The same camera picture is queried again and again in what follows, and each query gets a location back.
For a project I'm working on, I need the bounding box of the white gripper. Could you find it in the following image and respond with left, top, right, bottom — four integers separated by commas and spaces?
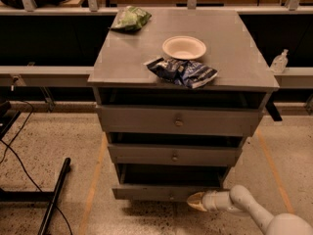
187, 191, 233, 212

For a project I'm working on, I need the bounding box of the grey bottom drawer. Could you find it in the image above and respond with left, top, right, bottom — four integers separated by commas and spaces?
112, 164, 230, 202

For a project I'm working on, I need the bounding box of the grey drawer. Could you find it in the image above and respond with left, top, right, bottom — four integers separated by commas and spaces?
109, 144, 242, 166
112, 164, 230, 202
96, 105, 262, 136

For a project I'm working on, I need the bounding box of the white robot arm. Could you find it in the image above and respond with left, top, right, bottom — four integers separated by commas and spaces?
187, 185, 313, 235

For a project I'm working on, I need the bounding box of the grey middle drawer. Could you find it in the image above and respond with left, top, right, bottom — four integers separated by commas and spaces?
109, 144, 242, 166

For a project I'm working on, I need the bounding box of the grey wooden drawer cabinet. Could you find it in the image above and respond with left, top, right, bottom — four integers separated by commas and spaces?
87, 7, 280, 181

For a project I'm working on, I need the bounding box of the grey top drawer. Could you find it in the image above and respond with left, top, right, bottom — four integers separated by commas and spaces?
96, 105, 262, 136

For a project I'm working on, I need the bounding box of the blue chip bag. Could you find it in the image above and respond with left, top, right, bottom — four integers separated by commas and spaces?
145, 58, 218, 89

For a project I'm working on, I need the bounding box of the black stand leg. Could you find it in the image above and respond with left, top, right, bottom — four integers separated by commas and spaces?
0, 158, 71, 235

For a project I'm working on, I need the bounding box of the white paper bowl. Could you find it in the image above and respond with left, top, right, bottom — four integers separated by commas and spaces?
162, 36, 206, 60

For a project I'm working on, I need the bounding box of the green chip bag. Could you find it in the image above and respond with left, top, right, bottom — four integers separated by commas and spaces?
112, 6, 152, 31

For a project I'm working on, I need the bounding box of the black floor cable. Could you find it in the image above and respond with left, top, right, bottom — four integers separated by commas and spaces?
0, 100, 74, 235

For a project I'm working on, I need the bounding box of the grey metal rail frame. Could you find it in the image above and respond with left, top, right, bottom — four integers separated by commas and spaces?
0, 0, 313, 90

